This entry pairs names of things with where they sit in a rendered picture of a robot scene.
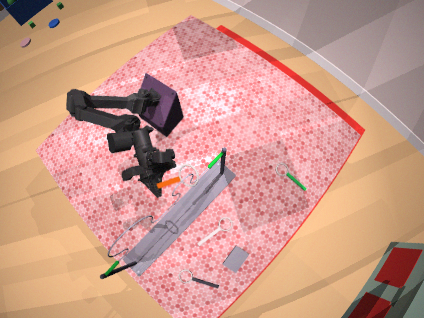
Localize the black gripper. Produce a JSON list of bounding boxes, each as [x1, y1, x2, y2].
[[122, 144, 177, 198]]

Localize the grey loop with flat beige handle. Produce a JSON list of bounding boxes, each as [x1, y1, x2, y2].
[[197, 217, 232, 246]]

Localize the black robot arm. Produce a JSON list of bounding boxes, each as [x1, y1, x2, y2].
[[66, 88, 175, 165]]

